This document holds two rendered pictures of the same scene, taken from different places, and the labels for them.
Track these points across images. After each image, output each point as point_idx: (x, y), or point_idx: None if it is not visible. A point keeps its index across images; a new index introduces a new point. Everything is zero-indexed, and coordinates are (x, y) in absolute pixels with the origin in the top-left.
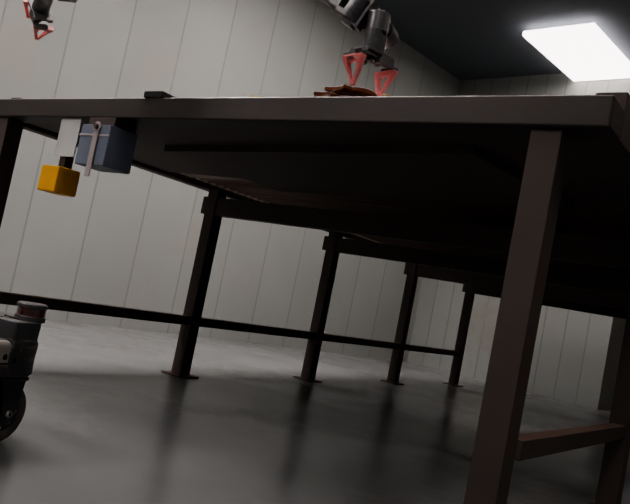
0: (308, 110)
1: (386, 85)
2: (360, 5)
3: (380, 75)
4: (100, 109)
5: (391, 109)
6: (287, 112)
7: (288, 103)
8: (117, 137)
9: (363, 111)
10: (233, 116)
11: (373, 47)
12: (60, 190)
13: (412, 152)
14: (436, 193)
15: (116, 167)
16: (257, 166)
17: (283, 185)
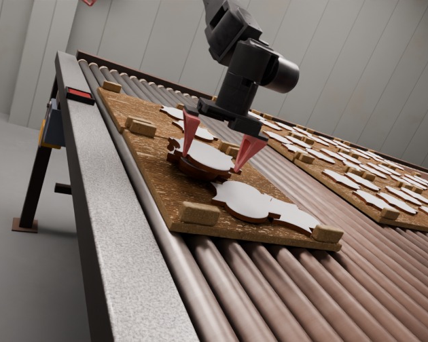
0: (77, 199)
1: (245, 159)
2: (229, 30)
3: (247, 138)
4: (60, 88)
5: (93, 295)
6: (74, 185)
7: (77, 174)
8: (59, 119)
9: (85, 259)
10: (67, 154)
11: (223, 104)
12: (45, 144)
13: None
14: None
15: (59, 144)
16: None
17: None
